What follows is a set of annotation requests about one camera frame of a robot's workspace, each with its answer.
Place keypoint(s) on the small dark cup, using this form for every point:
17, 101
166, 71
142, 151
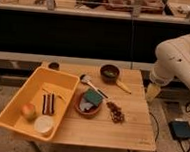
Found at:
54, 66

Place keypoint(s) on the dark chocolate bars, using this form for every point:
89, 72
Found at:
48, 104

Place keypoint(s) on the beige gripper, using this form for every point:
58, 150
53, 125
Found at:
152, 91

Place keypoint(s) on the white round lid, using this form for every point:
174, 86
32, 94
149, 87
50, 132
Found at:
44, 124

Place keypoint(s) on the apple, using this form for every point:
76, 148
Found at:
28, 111

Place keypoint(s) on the wooden spoon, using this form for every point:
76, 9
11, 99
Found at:
123, 86

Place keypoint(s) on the white cloth in bowl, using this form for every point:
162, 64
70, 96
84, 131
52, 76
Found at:
84, 105

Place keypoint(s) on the dark wooden bowl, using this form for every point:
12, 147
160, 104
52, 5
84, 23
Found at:
109, 73

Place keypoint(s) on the brown clay bowl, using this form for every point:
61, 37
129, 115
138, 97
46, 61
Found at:
87, 114

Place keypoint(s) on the black power box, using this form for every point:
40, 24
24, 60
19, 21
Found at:
180, 130

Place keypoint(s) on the pile of brown nuts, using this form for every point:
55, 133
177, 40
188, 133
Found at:
116, 113

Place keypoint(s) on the green sponge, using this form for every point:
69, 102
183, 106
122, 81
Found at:
93, 97

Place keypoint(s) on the wooden table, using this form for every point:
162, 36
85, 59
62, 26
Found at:
134, 134

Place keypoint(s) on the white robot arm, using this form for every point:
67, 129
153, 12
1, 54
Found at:
172, 60

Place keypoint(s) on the yellow plastic tray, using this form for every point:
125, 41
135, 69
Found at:
42, 82

